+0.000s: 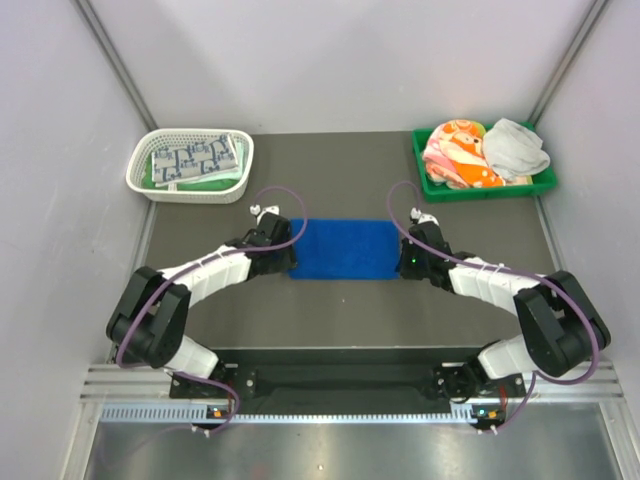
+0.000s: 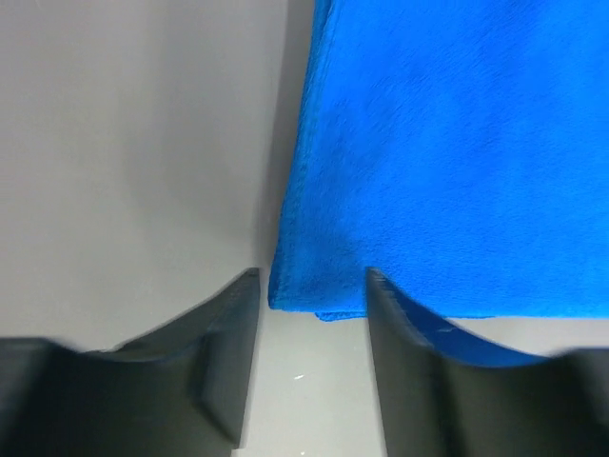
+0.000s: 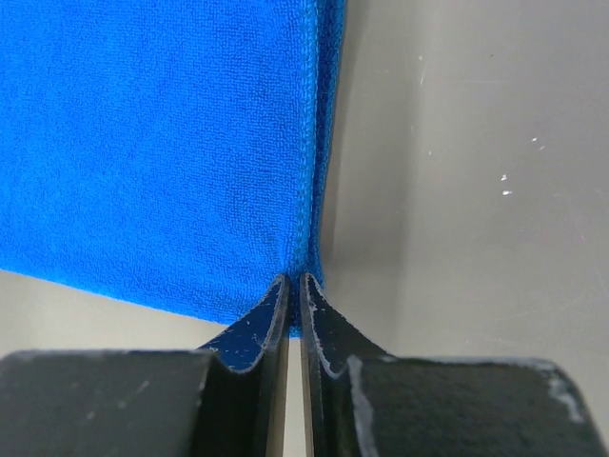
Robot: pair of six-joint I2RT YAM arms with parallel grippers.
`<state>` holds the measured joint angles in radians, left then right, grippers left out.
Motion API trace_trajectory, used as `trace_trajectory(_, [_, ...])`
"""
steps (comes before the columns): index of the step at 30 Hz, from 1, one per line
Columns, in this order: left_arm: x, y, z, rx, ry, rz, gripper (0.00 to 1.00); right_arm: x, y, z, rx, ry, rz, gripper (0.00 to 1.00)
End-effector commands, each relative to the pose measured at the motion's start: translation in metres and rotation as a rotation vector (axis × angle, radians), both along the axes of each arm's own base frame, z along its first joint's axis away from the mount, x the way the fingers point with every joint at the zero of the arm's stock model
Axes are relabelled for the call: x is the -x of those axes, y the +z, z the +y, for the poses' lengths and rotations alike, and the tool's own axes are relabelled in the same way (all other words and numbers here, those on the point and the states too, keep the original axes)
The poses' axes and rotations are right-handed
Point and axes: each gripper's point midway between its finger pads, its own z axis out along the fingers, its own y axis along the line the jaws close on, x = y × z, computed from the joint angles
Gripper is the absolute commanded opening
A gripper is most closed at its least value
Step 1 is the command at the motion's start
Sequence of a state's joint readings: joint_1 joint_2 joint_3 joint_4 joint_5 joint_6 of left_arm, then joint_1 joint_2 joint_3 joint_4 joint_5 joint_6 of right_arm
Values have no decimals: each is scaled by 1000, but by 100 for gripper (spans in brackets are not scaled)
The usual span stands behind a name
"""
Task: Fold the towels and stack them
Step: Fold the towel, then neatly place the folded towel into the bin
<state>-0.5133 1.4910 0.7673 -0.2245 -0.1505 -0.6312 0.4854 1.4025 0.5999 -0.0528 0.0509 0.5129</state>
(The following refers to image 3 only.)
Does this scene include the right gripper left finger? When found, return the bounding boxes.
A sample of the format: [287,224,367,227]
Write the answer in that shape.
[1,275,290,456]

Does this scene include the blue towel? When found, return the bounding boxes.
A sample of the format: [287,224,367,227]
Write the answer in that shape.
[1,1,345,325]

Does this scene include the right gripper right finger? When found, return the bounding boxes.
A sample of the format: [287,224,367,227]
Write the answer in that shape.
[299,274,607,456]

